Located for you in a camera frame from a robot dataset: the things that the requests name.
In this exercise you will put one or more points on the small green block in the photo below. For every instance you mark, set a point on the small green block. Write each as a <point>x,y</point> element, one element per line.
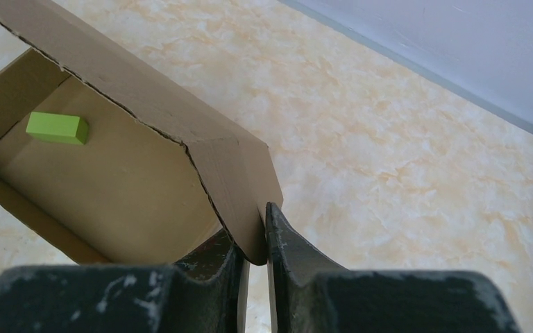
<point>57,128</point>

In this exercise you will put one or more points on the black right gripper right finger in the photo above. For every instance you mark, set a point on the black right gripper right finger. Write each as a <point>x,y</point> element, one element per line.
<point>309,292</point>

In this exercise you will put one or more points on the brown cardboard box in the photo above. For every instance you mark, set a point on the brown cardboard box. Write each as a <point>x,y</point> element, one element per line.
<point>161,170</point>

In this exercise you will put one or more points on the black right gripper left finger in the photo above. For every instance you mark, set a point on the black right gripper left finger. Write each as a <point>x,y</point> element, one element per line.
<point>205,291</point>

